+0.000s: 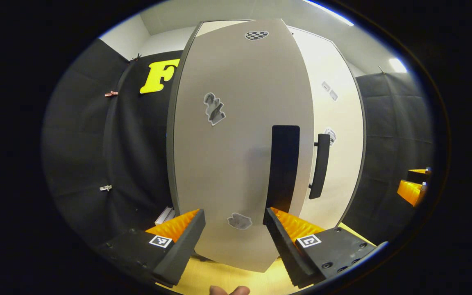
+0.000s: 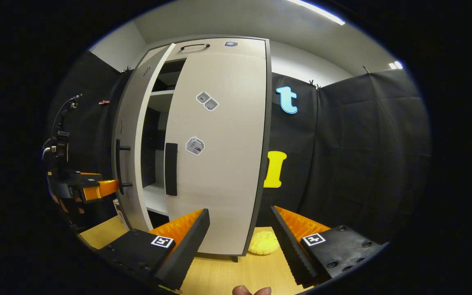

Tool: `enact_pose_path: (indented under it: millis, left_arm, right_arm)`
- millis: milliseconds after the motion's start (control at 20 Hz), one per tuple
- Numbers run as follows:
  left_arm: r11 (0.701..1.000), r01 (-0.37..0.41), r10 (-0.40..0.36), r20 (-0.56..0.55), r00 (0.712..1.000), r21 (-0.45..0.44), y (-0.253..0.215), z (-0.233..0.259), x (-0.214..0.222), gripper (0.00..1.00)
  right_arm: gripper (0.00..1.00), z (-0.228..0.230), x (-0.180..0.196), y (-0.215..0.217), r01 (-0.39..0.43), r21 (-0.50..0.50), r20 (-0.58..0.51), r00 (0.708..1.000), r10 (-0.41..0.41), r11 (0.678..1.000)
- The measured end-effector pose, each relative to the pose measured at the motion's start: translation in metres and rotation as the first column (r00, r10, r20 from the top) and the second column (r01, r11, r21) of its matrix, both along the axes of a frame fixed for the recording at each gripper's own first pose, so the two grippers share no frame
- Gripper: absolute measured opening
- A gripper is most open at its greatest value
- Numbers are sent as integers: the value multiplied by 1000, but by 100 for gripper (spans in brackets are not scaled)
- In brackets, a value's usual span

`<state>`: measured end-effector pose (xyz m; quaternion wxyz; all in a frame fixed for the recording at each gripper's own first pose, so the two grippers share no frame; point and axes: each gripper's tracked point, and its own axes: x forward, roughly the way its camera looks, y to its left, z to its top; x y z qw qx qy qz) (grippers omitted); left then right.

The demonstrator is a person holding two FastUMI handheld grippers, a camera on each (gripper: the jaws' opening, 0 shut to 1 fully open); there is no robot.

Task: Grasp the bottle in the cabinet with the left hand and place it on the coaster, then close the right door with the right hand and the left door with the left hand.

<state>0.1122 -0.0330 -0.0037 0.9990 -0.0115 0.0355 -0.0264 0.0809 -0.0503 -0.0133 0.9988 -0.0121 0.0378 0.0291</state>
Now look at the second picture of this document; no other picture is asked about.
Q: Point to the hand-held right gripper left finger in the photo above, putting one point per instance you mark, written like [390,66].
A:
[184,254]

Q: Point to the white cabinet shelf board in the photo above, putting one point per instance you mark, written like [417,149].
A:
[156,198]
[162,100]

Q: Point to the beige cabinet drawer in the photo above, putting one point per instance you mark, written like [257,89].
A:
[244,47]

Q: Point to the long ceiling light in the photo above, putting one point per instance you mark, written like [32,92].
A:
[318,11]

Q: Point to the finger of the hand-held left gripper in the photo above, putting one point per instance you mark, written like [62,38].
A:
[100,189]
[90,176]

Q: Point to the small white printed box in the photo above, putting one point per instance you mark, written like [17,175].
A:
[121,213]

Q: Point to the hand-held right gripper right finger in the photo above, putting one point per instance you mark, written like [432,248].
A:
[291,250]

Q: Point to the yellow round sponge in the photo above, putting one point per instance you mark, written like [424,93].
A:
[263,243]

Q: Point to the grey white cabinet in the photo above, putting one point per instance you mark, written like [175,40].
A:
[150,147]

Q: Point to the black backdrop cloth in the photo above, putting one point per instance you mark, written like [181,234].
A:
[363,143]

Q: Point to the small ceiling light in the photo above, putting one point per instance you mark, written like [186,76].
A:
[395,65]

